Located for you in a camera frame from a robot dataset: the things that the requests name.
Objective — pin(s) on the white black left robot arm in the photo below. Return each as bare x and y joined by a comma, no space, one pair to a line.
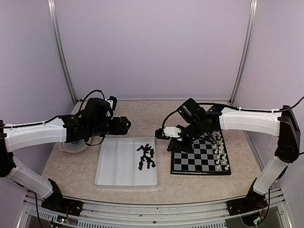
61,128

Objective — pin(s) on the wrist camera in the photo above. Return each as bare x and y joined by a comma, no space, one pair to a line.
112,100
166,133

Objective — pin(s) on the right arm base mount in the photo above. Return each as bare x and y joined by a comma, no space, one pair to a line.
245,205

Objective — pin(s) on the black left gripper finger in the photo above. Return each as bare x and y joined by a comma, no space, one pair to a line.
124,130
124,121

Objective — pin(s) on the right aluminium frame post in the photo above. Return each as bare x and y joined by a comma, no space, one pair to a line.
245,50

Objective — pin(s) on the black white chess board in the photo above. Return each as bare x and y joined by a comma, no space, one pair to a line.
201,160

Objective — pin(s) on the white plastic tray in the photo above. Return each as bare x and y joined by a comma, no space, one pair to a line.
118,165

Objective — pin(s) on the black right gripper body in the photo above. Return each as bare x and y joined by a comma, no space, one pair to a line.
194,129

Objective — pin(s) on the front aluminium rail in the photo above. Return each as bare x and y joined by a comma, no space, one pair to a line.
210,214

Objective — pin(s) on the pile of black chess pieces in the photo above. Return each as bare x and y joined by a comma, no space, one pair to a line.
147,156

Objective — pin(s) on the left aluminium frame post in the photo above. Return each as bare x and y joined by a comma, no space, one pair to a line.
60,49

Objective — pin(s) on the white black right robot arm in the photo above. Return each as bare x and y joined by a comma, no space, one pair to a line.
280,123

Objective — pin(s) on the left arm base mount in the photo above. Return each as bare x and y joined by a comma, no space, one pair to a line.
63,205

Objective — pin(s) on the clear plastic lid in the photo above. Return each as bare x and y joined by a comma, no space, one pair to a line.
72,147

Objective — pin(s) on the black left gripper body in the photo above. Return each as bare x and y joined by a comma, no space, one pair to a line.
99,128

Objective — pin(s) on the aluminium frame post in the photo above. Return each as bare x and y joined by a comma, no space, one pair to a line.
60,49
245,50

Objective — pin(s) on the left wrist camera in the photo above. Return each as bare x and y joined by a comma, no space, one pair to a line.
112,100

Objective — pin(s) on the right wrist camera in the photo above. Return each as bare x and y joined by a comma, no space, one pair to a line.
166,133

